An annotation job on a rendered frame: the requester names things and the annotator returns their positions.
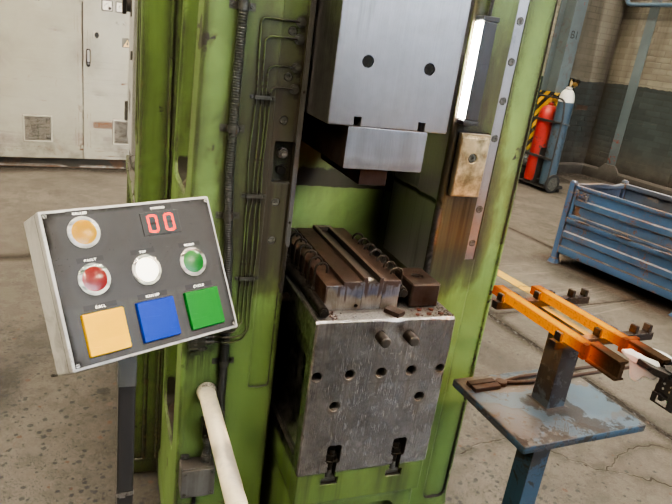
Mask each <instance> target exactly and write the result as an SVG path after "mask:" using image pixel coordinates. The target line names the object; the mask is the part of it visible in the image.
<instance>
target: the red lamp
mask: <svg viewBox="0 0 672 504"><path fill-rule="evenodd" d="M107 280H108V279H107V275H106V273H105V271H104V270H103V269H101V268H99V267H96V266H92V267H89V268H87V269H86V270H85V271H84V273H83V275H82V282H83V284H84V286H85V287H86V288H87V289H89V290H91V291H100V290H102V289H103V288H104V287H105V286H106V284H107Z"/></svg>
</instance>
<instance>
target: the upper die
mask: <svg viewBox="0 0 672 504"><path fill-rule="evenodd" d="M427 134H428V133H426V132H421V131H419V130H417V132H414V131H403V130H391V129H379V128H368V127H359V126H357V125H355V124H353V126H345V125H333V124H327V123H325V122H323V121H321V120H319V119H317V118H315V117H313V116H312V115H310V114H308V113H306V112H304V119H303V128H302V137H301V140H302V141H303V142H305V143H306V144H308V145H309V146H311V147H312V148H314V149H315V150H317V151H318V152H320V153H321V154H323V155H324V156H326V157H327V158H329V159H330V160H331V161H333V162H334V163H336V164H337V165H339V166H340V167H342V168H348V169H365V170H383V171H400V172H417V173H420V172H421V167H422V162H423V156H424V151H425V145H426V139H427Z"/></svg>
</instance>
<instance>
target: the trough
mask: <svg viewBox="0 0 672 504"><path fill-rule="evenodd" d="M319 228H320V229H321V230H322V231H323V232H324V233H325V234H326V235H327V236H328V237H329V238H330V240H331V241H332V242H333V243H334V244H335V245H336V246H337V247H338V248H339V249H340V250H341V251H342V252H343V253H344V254H345V255H346V256H347V257H348V258H349V259H350V260H351V261H352V262H353V263H354V264H355V265H356V266H357V267H358V268H359V269H360V270H361V271H362V272H363V273H364V274H365V275H366V276H367V277H371V278H373V279H374V280H373V281H369V280H368V283H380V280H381V278H380V277H379V276H378V275H377V274H376V273H375V272H374V271H373V270H372V269H371V268H370V267H369V266H368V265H367V264H366V263H365V262H364V261H363V260H362V259H361V258H360V257H359V256H358V255H357V254H356V253H355V252H354V251H353V250H352V249H351V248H350V247H349V246H348V245H347V244H346V243H345V242H344V241H342V240H341V239H340V238H339V237H338V236H337V235H336V234H335V233H334V232H333V231H332V230H331V229H330V228H329V227H319Z"/></svg>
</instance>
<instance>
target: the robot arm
mask: <svg viewBox="0 0 672 504"><path fill-rule="evenodd" d="M621 352H622V353H623V354H624V355H625V356H626V357H627V358H629V360H630V369H629V376H630V378H631V379H632V380H633V381H639V380H640V379H641V378H643V377H647V378H649V379H652V380H654V379H657V378H659V381H658V382H657V383H656V386H655V389H654V390H653V391H652V394H651V397H650V399H649V400H651V401H652V402H654V403H655V404H657V405H658V406H660V407H661V408H663V409H664V410H666V411H668V412H669V413H672V362H669V363H668V365H667V366H666V365H663V367H661V366H660V364H659V362H658V361H656V360H653V359H650V358H648V357H646V356H644V355H643V354H641V353H638V352H636V351H634V350H633V349H622V350H621ZM657 395H658V398H657ZM656 398H657V399H658V400H659V401H665V400H666V401H667V402H666V403H667V405H666V407H664V406H662V405H661V404H659V403H658V402H656V401H655V400H656Z"/></svg>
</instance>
